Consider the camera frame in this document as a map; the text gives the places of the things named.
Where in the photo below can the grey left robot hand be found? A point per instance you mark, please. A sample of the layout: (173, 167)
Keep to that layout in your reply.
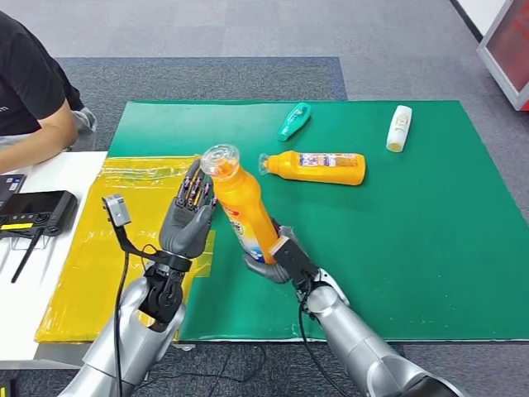
(183, 227)

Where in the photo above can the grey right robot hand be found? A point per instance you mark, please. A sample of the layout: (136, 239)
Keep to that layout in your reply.
(269, 274)

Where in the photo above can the orange bottle with clear cap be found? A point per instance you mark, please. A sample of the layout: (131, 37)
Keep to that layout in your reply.
(244, 213)
(322, 171)

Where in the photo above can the person's forearm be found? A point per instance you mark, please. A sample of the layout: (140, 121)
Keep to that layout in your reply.
(45, 137)

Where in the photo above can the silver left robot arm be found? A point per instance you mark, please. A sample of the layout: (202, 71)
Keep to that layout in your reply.
(124, 340)

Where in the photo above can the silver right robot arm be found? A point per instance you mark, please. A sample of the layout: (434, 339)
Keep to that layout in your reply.
(351, 340)

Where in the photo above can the teal plastic bottle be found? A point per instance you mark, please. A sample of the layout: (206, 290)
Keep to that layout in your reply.
(294, 120)

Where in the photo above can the white plastic bottle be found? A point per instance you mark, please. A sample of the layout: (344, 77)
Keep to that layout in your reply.
(399, 129)

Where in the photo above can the white table foot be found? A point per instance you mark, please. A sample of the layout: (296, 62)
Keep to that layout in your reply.
(183, 346)

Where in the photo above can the yellow film covered cardboard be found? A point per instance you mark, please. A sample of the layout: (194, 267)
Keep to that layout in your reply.
(82, 274)

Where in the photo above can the green table mat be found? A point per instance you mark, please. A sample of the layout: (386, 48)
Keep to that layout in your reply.
(413, 246)

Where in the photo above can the black tablet controller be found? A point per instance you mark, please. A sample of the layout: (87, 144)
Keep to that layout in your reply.
(37, 208)

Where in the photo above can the black antenna rod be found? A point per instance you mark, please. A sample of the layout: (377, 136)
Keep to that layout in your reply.
(26, 256)

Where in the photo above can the person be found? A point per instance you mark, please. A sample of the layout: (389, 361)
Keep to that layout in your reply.
(25, 82)

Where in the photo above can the red and white cabinet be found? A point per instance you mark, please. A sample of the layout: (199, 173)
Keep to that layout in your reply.
(510, 49)

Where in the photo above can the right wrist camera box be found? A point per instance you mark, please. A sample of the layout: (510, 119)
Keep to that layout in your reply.
(293, 260)

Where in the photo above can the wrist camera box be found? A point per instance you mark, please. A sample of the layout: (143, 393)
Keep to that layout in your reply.
(293, 260)
(117, 211)

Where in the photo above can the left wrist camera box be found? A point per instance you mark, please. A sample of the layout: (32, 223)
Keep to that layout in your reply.
(117, 211)

